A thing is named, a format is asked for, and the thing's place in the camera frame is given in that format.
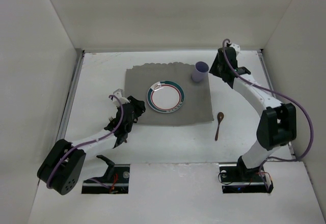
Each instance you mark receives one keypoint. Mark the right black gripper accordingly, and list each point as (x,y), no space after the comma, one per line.
(217,64)

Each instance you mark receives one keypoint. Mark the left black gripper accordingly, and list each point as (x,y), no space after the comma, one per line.
(135,106)

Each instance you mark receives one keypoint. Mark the lilac plastic cup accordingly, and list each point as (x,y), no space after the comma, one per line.
(200,71)

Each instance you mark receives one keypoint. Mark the brown wooden fork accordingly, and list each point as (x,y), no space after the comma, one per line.
(111,118)

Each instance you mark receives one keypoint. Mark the white plate with teal rim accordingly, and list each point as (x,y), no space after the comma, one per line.
(165,97)

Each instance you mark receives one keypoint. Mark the grey cloth placemat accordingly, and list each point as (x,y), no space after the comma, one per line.
(197,106)

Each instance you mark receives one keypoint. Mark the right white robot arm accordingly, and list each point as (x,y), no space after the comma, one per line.
(277,125)

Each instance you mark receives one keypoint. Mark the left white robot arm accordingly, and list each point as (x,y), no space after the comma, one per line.
(70,162)

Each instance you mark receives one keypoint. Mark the brown wooden spoon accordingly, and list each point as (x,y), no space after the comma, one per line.
(220,117)

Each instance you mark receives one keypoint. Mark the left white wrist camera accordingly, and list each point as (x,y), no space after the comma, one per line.
(119,96)

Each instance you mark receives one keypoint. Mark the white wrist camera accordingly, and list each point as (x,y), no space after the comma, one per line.
(119,96)
(236,47)

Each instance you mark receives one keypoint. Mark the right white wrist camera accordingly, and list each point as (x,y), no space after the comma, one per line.
(236,47)

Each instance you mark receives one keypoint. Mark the right aluminium table rail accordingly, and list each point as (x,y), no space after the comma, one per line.
(270,85)

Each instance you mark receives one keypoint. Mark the aluminium table rail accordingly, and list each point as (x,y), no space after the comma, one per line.
(270,85)
(70,95)

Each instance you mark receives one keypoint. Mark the left aluminium table rail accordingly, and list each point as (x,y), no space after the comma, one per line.
(70,95)

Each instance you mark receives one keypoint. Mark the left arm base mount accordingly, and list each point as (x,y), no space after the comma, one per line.
(115,180)

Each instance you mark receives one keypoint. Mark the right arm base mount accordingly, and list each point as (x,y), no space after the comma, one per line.
(259,181)

